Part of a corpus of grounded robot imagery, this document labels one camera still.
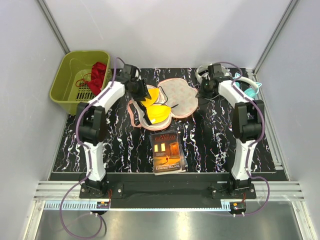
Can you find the yellow bra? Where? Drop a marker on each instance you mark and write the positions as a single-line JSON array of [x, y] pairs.
[[155, 112]]

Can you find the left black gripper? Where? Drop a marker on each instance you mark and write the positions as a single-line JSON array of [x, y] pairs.
[[143, 93]]

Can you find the orange paperback book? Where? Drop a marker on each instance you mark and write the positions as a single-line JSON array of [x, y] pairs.
[[167, 153]]

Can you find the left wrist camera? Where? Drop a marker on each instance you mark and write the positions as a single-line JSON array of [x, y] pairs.
[[130, 72]]

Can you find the olive green plastic basket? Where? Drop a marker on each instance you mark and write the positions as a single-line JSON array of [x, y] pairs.
[[73, 67]]

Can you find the red bra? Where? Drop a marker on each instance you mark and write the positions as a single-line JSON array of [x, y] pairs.
[[95, 79]]

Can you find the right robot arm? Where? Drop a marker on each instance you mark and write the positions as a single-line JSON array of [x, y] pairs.
[[248, 122]]

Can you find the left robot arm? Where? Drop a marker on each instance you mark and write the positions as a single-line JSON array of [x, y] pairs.
[[91, 124]]

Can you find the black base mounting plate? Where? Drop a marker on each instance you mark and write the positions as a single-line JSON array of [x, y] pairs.
[[146, 191]]

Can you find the aluminium frame rail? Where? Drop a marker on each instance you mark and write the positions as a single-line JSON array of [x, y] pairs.
[[168, 210]]

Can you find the white grey headphones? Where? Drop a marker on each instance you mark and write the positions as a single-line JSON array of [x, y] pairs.
[[202, 71]]

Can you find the teal cat-ear headphones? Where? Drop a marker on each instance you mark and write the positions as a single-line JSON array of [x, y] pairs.
[[254, 87]]

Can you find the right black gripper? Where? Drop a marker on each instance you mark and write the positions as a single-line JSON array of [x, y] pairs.
[[201, 93]]

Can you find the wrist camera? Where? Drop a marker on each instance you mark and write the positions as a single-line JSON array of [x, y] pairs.
[[130, 72], [215, 71]]

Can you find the pink patterned mesh laundry bag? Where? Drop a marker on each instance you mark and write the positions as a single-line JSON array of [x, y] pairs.
[[178, 92]]

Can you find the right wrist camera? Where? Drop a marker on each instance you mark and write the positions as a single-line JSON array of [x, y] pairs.
[[215, 71]]

